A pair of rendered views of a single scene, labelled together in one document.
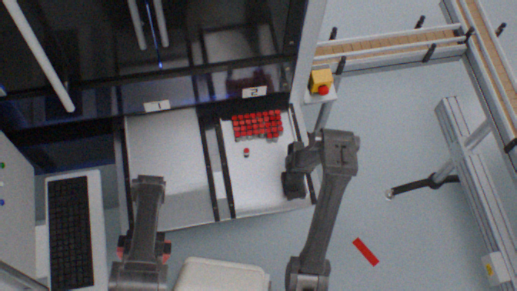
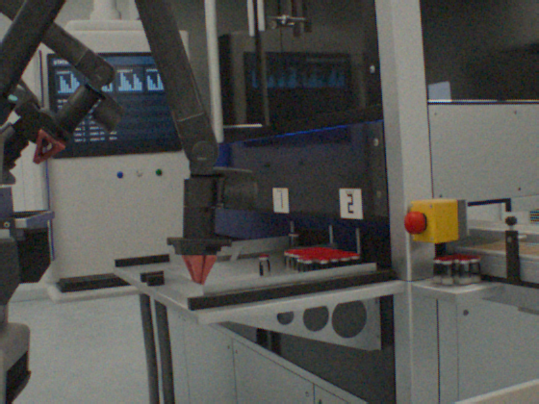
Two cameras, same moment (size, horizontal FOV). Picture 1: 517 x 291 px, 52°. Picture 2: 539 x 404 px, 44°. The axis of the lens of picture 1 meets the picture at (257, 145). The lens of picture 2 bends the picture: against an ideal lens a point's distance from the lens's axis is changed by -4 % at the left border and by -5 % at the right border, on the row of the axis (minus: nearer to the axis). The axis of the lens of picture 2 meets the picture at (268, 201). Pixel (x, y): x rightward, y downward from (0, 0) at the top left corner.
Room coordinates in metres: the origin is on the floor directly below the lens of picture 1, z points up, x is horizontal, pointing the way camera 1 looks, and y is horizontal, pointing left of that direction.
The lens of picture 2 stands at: (0.60, -1.34, 1.11)
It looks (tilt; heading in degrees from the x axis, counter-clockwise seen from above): 3 degrees down; 82
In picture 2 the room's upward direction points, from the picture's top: 4 degrees counter-clockwise
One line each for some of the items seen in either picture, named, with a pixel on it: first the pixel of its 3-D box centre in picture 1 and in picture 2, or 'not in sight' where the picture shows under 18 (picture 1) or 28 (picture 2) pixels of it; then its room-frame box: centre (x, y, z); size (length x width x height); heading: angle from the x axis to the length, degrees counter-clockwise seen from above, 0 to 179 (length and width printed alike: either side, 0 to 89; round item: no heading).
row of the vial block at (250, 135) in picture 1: (258, 134); (306, 265); (0.85, 0.00, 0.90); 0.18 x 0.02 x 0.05; 105
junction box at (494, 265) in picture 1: (495, 269); not in sight; (0.55, -1.01, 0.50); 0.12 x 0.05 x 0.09; 16
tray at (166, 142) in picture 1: (164, 144); (250, 253); (0.78, 0.33, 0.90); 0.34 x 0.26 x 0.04; 16
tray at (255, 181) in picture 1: (263, 156); (266, 274); (0.77, -0.03, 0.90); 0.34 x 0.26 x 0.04; 15
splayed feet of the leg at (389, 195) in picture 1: (432, 183); not in sight; (1.08, -0.93, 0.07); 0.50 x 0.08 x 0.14; 106
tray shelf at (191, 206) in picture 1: (215, 158); (251, 275); (0.76, 0.15, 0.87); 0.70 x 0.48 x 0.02; 106
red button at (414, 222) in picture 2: (323, 89); (417, 222); (1.01, -0.22, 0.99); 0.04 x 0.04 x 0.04; 16
